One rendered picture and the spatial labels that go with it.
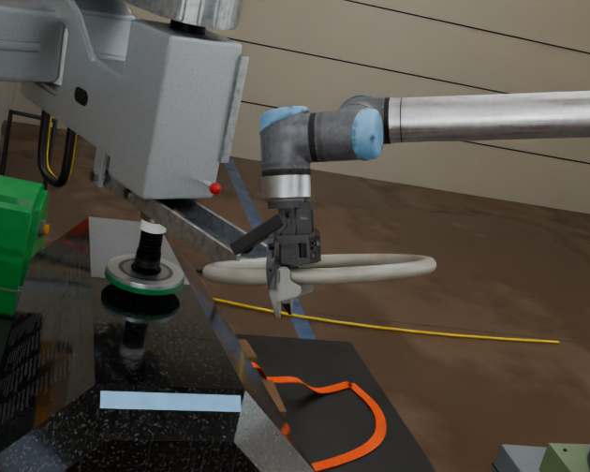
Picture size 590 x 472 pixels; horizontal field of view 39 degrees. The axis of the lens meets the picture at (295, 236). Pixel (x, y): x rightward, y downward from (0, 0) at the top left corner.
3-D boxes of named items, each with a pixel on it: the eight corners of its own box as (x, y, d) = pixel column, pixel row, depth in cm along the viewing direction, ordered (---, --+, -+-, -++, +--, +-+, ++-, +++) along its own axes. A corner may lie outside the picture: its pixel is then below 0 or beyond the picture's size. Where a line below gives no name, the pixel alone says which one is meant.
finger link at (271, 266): (272, 288, 148) (274, 240, 150) (264, 288, 148) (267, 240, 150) (282, 292, 152) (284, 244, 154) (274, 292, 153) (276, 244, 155)
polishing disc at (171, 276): (187, 267, 242) (187, 263, 242) (178, 296, 222) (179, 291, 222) (114, 252, 241) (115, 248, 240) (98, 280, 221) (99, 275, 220)
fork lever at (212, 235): (85, 181, 235) (87, 164, 234) (145, 181, 248) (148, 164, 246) (219, 276, 187) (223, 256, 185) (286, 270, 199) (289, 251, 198)
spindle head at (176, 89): (79, 165, 235) (101, 5, 221) (147, 165, 249) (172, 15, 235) (140, 211, 210) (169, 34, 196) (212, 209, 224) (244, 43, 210)
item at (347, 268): (157, 279, 179) (157, 265, 179) (326, 263, 210) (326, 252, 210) (307, 290, 141) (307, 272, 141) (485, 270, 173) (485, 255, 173)
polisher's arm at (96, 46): (14, 126, 272) (31, -27, 256) (80, 128, 286) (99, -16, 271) (118, 207, 220) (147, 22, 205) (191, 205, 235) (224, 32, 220)
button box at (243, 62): (204, 154, 224) (224, 49, 215) (212, 154, 226) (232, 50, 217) (220, 163, 219) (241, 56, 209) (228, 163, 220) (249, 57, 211)
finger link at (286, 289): (297, 317, 147) (300, 265, 149) (266, 317, 149) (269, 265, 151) (303, 318, 150) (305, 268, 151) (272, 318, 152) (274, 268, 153)
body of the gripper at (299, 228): (308, 268, 148) (305, 199, 148) (263, 268, 151) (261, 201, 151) (321, 264, 155) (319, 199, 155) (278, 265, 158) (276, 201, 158)
